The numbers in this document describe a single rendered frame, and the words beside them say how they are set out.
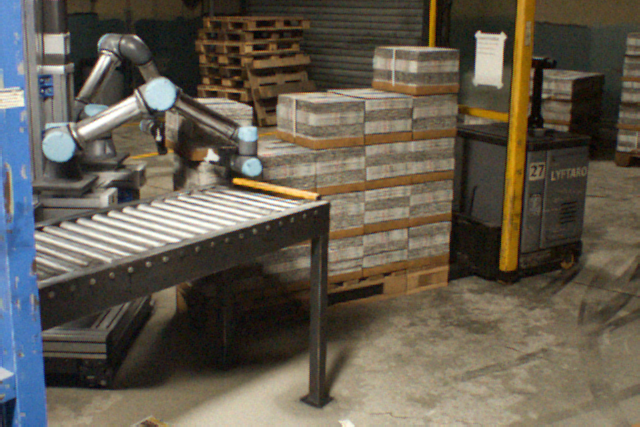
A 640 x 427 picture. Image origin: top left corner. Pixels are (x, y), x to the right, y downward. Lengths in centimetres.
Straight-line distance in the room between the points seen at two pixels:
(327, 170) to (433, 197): 70
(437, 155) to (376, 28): 723
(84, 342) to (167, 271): 98
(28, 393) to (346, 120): 236
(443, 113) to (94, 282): 247
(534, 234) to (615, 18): 561
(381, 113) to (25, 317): 250
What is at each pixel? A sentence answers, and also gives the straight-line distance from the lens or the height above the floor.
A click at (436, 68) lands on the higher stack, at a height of 120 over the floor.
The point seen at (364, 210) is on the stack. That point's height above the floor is 50.
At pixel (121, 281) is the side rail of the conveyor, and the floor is 75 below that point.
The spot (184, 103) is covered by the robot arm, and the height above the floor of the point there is 112.
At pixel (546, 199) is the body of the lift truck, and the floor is 45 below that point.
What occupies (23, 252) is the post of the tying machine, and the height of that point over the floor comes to 98.
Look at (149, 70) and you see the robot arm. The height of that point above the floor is 119.
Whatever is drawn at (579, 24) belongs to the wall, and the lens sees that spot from 1016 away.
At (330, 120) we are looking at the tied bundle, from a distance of 387.
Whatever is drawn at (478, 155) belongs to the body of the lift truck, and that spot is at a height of 66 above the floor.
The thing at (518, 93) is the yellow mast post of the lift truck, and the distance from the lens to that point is 438.
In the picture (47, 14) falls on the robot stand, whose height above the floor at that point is 146.
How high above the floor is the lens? 153
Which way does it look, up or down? 13 degrees down
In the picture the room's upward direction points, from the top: 1 degrees clockwise
